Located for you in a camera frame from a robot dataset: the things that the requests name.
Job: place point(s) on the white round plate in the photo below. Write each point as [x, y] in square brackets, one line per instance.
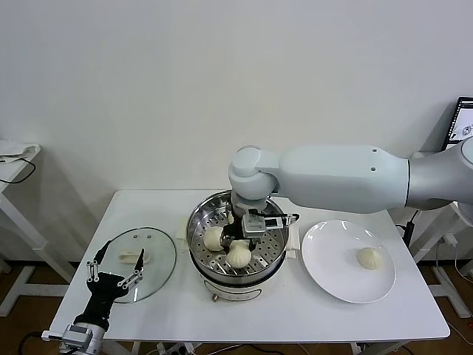
[332, 259]

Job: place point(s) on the white steamed baozi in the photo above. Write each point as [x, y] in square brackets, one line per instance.
[370, 257]
[211, 239]
[230, 218]
[239, 257]

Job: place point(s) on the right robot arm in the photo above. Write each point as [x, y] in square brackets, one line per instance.
[332, 177]

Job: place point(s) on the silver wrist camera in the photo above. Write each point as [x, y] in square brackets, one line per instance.
[75, 332]
[255, 223]

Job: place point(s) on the white laptop side table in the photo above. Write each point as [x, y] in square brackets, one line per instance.
[452, 296]

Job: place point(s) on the steel steamer pot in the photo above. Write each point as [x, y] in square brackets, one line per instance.
[233, 292]

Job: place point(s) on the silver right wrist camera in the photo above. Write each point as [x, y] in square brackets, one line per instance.
[255, 223]

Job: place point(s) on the round glass pot lid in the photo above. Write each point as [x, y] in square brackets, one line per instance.
[166, 259]

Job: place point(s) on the white wall charger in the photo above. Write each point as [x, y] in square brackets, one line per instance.
[451, 240]

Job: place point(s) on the stainless steel steamer basket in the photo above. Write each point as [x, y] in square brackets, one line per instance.
[271, 253]

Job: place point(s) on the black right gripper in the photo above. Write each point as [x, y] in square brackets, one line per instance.
[233, 231]

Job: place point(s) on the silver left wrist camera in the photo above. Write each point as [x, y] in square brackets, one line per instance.
[75, 332]

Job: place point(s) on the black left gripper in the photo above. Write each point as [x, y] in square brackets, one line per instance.
[101, 296]

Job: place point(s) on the white side table with cloth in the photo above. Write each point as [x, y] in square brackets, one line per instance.
[11, 172]

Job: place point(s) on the white power strip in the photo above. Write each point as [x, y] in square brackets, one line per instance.
[177, 348]

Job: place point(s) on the grey open laptop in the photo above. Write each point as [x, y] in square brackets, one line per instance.
[460, 118]

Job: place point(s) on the white crumpled cloth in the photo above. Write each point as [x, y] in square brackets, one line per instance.
[18, 149]

